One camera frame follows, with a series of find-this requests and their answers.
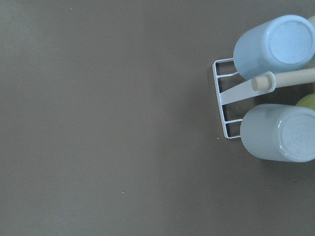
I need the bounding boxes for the pale blue-white cup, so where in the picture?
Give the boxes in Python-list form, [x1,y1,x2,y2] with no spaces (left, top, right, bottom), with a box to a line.
[240,104,315,162]

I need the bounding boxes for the light blue cup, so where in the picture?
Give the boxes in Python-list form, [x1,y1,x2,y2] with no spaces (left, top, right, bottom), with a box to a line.
[233,15,315,80]

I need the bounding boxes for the yellow cup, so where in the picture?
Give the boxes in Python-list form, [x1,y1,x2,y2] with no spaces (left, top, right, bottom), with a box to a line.
[296,93,315,110]

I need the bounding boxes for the white wire cup rack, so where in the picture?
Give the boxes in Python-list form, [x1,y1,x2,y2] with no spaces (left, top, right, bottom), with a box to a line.
[212,58,315,139]

